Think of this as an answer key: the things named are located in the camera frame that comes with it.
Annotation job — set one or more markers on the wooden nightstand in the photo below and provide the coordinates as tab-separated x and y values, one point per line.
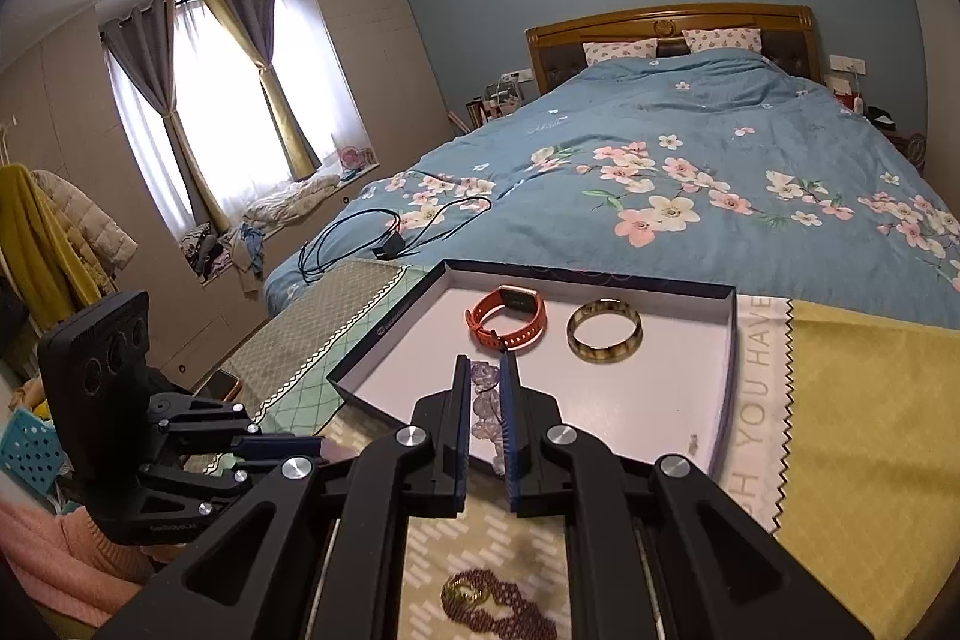
911	147

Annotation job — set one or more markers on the white patterned pillow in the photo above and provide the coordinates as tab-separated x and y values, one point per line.
619	53
720	40

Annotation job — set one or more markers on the yellow green printed blanket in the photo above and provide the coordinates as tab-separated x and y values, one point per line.
862	422

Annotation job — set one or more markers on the group of cosmetic bottles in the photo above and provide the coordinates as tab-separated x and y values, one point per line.
495	104

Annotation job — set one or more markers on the smartphone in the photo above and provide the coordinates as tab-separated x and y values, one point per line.
223	383

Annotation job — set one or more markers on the dark box lid white inside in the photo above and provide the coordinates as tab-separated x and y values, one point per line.
637	400

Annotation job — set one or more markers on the amber bangle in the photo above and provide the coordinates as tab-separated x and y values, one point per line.
604	356

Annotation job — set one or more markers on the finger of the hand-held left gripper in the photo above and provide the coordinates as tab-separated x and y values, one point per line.
277	446
202	490

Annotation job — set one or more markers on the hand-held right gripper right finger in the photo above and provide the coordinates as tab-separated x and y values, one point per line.
512	437

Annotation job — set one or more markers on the wooden bed headboard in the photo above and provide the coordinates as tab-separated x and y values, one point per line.
660	21

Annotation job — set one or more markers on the beige puffy jacket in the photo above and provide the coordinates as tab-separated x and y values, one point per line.
94	220

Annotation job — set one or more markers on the person's left forearm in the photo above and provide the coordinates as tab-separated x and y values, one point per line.
67	550

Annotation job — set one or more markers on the blue floral duvet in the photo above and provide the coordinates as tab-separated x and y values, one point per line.
675	108

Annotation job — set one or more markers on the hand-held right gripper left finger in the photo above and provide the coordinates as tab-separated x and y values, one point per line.
464	437

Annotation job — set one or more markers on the orange smart watch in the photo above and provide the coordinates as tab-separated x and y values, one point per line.
517	338

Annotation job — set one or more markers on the grey and yellow curtain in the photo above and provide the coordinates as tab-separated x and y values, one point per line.
255	25
146	78

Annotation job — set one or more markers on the white wall socket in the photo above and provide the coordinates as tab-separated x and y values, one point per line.
517	75
847	63

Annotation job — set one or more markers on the blue plastic basket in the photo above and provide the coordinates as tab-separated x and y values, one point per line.
34	452

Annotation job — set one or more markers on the white crumpled bedding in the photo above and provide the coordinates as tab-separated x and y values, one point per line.
292	197

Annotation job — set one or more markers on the pile of clothes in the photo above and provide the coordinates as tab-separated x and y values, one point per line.
225	250

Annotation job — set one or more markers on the yellow coat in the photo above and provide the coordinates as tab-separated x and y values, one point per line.
30	235

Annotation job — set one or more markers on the small pink fan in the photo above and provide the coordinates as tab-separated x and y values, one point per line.
352	157

